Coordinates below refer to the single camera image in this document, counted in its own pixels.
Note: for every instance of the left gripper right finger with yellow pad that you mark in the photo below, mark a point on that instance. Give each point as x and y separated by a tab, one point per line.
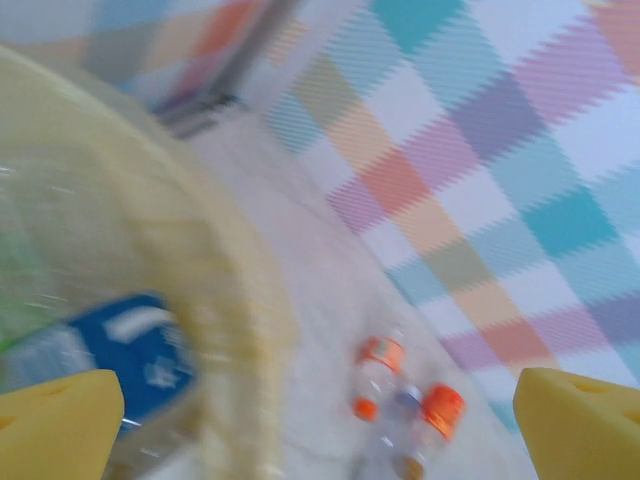
585	430

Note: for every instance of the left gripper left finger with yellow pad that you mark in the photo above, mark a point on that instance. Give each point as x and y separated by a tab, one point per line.
55	430

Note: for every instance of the purple label clear bottle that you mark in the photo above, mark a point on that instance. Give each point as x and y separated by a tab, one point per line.
407	397

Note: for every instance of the small orange bottle cap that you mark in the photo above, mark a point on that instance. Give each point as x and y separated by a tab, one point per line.
365	409

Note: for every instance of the orange label bottle brown cap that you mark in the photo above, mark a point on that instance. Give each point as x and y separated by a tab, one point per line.
444	410

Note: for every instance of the pale yellow plastic bin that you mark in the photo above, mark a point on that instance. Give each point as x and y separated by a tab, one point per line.
165	210

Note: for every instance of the clear bottle peach cap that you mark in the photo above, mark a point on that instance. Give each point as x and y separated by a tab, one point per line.
382	352

